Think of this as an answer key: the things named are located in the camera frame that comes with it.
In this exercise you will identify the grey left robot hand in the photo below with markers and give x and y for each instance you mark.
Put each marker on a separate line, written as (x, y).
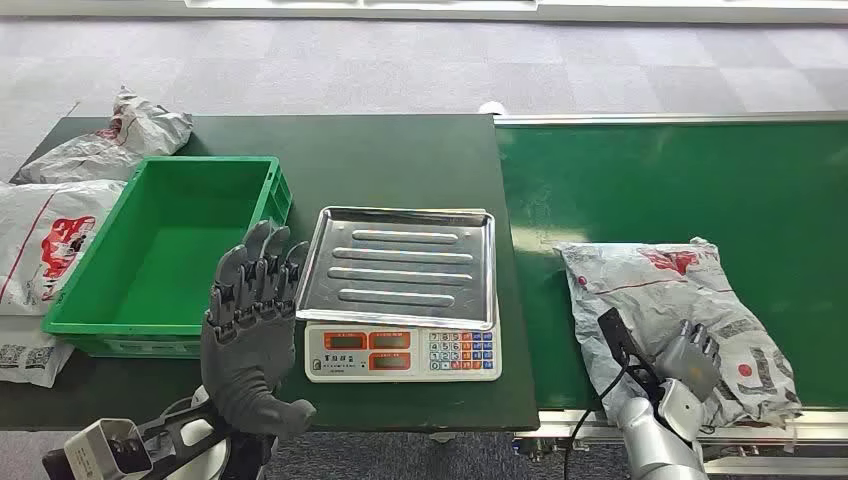
(248, 358)

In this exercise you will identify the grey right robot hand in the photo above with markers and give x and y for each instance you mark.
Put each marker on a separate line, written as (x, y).
(692, 361)

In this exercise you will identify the grey mailer package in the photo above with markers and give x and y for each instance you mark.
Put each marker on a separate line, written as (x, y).
(662, 291)

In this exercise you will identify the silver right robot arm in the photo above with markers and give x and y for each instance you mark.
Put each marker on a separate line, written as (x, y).
(656, 444)

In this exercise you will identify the green conveyor belt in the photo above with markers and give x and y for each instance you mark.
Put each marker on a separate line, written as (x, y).
(662, 185)

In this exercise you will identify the white package with QR codes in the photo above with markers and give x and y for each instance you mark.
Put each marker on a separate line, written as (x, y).
(26, 358)

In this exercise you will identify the large white red-print package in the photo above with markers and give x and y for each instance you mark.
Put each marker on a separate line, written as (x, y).
(40, 218)

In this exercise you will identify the small crumpled grey package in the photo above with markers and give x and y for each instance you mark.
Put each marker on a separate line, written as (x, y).
(132, 132)

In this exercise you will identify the green plastic crate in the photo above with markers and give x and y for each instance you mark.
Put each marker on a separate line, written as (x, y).
(166, 265)

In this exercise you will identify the steel weighing tray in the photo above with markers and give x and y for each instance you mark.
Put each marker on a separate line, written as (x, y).
(397, 265)

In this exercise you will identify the white round cap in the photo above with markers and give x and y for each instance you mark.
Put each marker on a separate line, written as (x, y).
(492, 108)

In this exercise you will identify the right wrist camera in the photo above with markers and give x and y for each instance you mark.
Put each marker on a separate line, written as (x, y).
(616, 334)

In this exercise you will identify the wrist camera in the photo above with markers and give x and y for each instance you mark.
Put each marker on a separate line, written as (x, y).
(99, 450)
(616, 334)

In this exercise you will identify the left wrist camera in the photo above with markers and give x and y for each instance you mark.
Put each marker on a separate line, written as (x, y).
(99, 450)

